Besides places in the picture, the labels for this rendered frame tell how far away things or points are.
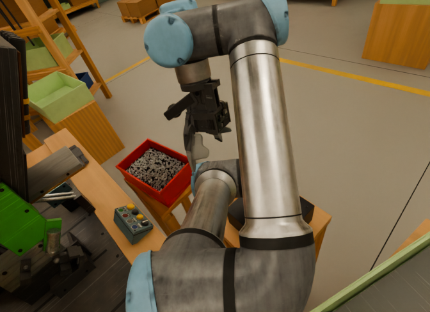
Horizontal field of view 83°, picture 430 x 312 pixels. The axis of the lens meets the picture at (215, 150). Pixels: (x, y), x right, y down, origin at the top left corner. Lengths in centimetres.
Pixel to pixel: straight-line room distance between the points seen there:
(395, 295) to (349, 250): 98
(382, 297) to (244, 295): 65
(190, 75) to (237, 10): 17
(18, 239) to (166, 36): 75
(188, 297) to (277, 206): 15
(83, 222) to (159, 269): 83
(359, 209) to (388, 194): 26
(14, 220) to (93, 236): 29
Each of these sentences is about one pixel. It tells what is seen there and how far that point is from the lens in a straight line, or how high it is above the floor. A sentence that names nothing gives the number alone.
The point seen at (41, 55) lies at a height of 86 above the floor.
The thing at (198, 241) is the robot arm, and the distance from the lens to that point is 38.
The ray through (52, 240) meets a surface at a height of 108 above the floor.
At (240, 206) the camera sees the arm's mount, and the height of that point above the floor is 95.
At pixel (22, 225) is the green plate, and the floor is 114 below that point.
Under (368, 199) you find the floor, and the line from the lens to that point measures 212.
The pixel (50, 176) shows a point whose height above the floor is 113.
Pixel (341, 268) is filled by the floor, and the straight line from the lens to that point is 183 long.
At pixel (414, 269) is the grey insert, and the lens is 98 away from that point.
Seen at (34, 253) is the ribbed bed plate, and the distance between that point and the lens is 101.
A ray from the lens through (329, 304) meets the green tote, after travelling 76.
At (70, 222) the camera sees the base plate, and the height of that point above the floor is 90.
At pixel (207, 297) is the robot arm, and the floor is 139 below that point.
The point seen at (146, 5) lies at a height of 31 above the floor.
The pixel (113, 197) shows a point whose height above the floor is 90.
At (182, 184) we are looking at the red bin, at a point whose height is 84.
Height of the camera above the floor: 169
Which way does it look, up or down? 45 degrees down
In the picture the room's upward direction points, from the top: 15 degrees counter-clockwise
